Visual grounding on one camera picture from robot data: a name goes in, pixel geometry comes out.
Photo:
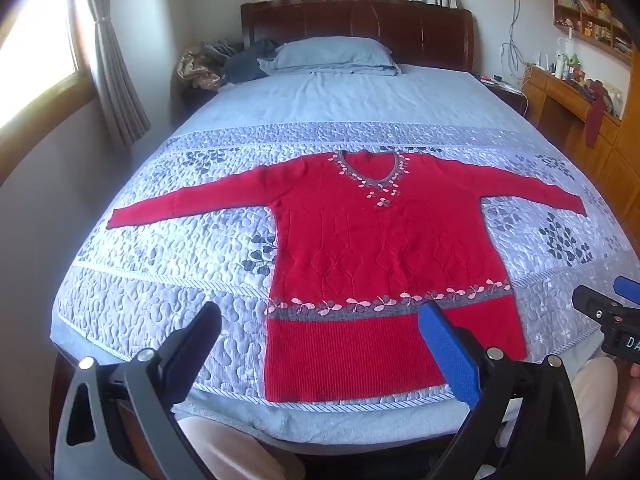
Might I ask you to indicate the light blue pillow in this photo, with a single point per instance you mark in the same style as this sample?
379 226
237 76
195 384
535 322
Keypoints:
330 55

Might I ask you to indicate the brown floral cloth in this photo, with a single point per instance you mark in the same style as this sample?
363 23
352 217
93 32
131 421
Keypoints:
197 67

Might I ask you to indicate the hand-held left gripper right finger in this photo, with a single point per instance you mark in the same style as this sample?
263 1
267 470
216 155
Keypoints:
450 350

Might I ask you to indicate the dark blue clothes pile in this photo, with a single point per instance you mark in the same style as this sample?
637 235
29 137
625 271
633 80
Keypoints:
247 65

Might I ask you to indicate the dark wooden headboard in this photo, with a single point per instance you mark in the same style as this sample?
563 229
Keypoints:
360 17

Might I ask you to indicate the person's right leg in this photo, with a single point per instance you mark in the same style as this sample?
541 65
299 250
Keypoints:
597 400

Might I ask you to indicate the person's left leg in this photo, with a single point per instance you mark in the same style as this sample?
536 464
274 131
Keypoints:
235 450

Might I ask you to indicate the dark wooden nightstand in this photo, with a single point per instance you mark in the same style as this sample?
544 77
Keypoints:
500 91

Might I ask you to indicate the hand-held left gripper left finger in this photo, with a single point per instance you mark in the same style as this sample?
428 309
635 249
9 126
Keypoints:
196 339

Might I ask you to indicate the grey window curtain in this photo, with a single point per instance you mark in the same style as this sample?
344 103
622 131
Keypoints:
115 75

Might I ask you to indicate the window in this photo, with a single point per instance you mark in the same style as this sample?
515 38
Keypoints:
35 45

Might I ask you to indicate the person's leg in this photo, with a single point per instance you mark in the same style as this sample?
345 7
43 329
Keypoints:
597 400
235 450

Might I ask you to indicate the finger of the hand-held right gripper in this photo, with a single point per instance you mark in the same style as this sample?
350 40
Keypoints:
595 305
629 290

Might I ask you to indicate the wooden wall shelf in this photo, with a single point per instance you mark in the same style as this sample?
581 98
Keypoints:
590 15

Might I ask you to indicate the dark red hanging cloth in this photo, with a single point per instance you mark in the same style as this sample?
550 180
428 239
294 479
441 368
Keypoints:
596 110

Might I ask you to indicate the red knitted sweater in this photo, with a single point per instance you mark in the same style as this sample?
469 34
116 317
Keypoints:
360 240

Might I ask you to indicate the wooden desk cabinet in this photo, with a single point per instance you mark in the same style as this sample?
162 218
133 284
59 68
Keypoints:
565 110

